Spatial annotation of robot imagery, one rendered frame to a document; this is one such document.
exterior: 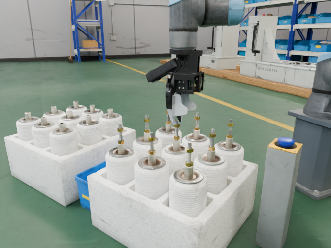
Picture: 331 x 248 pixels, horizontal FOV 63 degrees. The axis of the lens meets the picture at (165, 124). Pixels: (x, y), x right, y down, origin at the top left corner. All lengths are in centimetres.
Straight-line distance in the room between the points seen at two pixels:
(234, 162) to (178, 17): 45
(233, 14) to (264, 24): 292
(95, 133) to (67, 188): 23
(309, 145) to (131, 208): 71
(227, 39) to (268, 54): 85
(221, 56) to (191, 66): 346
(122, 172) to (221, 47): 354
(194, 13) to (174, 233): 54
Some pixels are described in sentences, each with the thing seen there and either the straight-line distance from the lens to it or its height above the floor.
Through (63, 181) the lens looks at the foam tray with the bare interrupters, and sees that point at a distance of 101.
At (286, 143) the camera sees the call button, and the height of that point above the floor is 32.
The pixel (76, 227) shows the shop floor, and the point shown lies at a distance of 96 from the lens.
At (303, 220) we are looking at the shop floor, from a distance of 105.
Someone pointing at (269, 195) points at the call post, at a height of 18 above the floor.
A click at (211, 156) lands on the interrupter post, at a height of 26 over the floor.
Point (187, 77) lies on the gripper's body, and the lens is 71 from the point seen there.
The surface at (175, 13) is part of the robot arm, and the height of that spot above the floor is 64.
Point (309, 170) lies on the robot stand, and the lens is 117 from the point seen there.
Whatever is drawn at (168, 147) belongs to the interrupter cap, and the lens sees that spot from 83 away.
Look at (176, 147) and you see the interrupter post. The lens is 81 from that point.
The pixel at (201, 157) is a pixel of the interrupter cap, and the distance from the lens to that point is 77.
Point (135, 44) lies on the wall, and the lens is 736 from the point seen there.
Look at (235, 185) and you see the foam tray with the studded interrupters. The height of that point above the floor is 18.
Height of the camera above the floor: 59
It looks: 18 degrees down
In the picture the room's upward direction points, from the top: straight up
